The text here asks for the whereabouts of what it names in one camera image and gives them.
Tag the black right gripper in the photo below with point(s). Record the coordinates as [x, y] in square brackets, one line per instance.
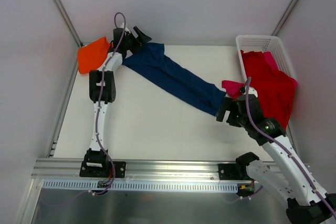
[229, 112]

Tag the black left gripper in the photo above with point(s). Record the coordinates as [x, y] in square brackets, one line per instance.
[134, 40]

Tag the navy blue printed t-shirt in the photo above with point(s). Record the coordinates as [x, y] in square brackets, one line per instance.
[151, 63]

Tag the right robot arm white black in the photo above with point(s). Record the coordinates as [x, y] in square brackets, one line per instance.
[303, 198]

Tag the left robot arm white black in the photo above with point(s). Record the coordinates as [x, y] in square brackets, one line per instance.
[102, 92]

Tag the pink t-shirt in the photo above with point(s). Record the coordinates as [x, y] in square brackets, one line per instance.
[233, 88]

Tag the red t-shirt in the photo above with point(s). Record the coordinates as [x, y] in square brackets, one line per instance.
[276, 90]

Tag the folded orange t-shirt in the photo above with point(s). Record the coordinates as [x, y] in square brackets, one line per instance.
[93, 55]

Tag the white plastic basket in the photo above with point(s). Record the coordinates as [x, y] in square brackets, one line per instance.
[264, 43]

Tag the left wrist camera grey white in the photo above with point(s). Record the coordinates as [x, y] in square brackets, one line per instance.
[124, 27]

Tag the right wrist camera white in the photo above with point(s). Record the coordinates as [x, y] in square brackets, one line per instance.
[251, 90]

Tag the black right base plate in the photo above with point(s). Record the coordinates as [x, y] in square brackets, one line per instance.
[228, 171]

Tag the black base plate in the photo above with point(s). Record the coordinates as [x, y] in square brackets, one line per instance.
[228, 171]
[116, 168]

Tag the right aluminium frame post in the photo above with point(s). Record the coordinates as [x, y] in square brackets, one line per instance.
[284, 17]

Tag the aluminium frame post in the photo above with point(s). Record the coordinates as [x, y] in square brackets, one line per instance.
[284, 17]
[65, 17]

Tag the aluminium mounting rail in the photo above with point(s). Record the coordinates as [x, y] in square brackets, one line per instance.
[140, 170]

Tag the left aluminium frame post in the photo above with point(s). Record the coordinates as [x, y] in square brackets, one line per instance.
[65, 17]

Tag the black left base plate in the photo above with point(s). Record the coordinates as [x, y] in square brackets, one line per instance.
[116, 168]

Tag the white slotted cable duct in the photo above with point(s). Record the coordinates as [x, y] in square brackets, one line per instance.
[141, 186]

